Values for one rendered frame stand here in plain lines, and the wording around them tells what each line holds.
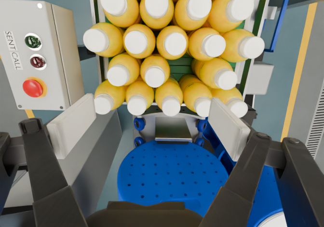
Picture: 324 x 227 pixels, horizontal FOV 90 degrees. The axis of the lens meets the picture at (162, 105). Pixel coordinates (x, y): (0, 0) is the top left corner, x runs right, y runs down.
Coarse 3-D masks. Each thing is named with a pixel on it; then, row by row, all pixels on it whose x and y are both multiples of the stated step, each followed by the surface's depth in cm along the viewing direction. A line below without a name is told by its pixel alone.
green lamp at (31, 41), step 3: (27, 36) 28; (30, 36) 28; (33, 36) 28; (27, 39) 28; (30, 39) 28; (33, 39) 28; (36, 39) 28; (27, 42) 28; (30, 42) 28; (33, 42) 28; (36, 42) 28; (39, 42) 29; (27, 45) 28; (30, 45) 28; (33, 45) 28; (36, 45) 28; (33, 48) 29
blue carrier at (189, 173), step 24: (144, 144) 51; (168, 144) 52; (192, 144) 52; (120, 168) 42; (144, 168) 42; (168, 168) 42; (192, 168) 42; (216, 168) 43; (120, 192) 35; (144, 192) 35; (168, 192) 35; (192, 192) 36; (216, 192) 36
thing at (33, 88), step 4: (28, 80) 31; (32, 80) 31; (24, 84) 31; (28, 84) 31; (32, 84) 31; (36, 84) 31; (40, 84) 31; (24, 88) 31; (28, 88) 31; (32, 88) 31; (36, 88) 31; (40, 88) 31; (28, 92) 31; (32, 92) 31; (36, 92) 31; (40, 92) 32; (32, 96) 32; (36, 96) 32
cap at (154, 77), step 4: (152, 68) 31; (156, 68) 31; (148, 72) 31; (152, 72) 31; (156, 72) 31; (160, 72) 31; (148, 76) 31; (152, 76) 31; (156, 76) 31; (160, 76) 32; (148, 80) 32; (152, 80) 32; (156, 80) 32; (160, 80) 32; (148, 84) 32; (152, 84) 32; (156, 84) 32; (160, 84) 32
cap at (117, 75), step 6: (114, 66) 31; (120, 66) 31; (108, 72) 31; (114, 72) 31; (120, 72) 31; (126, 72) 32; (108, 78) 31; (114, 78) 31; (120, 78) 31; (126, 78) 31; (114, 84) 32; (120, 84) 32
